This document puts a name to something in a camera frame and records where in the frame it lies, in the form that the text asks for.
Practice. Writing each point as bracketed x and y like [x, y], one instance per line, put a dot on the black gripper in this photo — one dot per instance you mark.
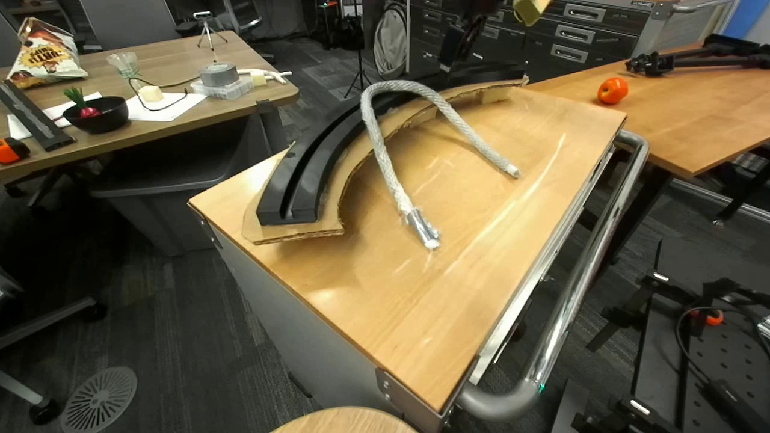
[484, 14]

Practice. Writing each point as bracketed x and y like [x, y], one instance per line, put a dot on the black curved skate track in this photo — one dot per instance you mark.
[280, 200]

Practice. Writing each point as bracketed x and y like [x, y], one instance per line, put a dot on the white round fan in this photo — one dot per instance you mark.
[390, 26]

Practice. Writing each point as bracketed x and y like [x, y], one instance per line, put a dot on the dark drawer cabinet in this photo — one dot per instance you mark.
[597, 49]

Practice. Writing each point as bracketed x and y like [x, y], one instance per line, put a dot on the orange fruit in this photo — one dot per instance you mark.
[613, 89]

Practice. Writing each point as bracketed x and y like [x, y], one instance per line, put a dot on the black folded tripod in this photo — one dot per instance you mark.
[666, 60]

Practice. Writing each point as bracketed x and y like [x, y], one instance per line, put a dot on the grey plastic bin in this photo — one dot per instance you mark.
[683, 26]

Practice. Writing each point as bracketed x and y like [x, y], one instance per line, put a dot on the clear plastic box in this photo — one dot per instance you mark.
[231, 91]

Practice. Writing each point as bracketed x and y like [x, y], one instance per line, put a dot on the wooden side table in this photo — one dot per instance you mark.
[707, 121]

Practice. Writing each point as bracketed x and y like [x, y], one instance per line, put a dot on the small silver tripod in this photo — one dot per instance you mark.
[211, 26]

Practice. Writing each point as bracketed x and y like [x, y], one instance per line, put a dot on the white paper sheet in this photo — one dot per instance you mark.
[181, 109]

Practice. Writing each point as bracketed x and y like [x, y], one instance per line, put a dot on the blue panel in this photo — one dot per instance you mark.
[749, 18]

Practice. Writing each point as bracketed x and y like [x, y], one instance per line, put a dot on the wooden conference table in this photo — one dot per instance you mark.
[169, 60]

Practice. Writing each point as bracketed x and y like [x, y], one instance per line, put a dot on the grey metal cart cabinet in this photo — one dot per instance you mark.
[304, 344]

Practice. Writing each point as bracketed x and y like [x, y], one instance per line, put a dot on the grey office chair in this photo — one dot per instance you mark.
[129, 19]

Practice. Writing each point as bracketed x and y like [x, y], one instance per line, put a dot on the clear plastic wrap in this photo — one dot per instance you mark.
[124, 62]

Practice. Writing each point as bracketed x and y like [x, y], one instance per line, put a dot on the black bowl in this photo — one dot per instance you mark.
[99, 119]

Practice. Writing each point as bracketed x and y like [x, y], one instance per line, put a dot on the small red toy fruit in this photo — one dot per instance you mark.
[91, 114]

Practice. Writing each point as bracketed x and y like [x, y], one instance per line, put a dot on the round wooden stool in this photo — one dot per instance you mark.
[345, 421]

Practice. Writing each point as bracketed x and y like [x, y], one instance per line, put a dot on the black perforated breadboard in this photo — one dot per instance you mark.
[722, 362]

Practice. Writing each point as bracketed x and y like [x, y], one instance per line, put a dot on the chip snack bag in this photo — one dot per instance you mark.
[44, 55]

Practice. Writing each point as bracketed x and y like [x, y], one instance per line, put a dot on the long black flat bar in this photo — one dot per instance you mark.
[38, 121]

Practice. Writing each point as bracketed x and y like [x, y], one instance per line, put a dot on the small orange tool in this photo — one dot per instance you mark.
[11, 151]

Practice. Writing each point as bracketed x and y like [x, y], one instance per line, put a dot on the black chair base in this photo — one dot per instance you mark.
[50, 315]

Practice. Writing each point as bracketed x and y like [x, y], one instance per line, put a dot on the round white floor vent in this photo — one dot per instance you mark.
[97, 400]

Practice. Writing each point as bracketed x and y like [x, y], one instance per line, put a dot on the grey duct tape roll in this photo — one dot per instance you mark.
[221, 75]

